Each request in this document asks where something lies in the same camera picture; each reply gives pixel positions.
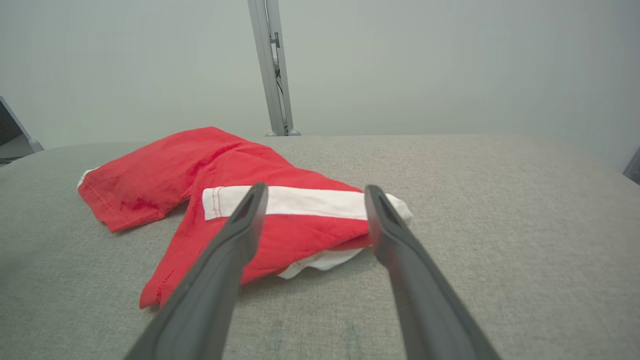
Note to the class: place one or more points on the dark panel grey frame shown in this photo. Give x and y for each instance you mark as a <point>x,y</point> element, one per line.
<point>9,131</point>

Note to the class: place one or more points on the grey metal partition post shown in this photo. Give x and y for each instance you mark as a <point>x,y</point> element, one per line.
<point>265,60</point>

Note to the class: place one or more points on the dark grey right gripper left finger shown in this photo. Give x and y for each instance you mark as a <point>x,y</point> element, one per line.
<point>210,290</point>

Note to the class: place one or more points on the red shorts white waistband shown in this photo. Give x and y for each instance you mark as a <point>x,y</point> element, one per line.
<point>240,165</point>

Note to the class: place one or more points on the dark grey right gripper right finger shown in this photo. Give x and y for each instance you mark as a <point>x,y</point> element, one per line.
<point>425,300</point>

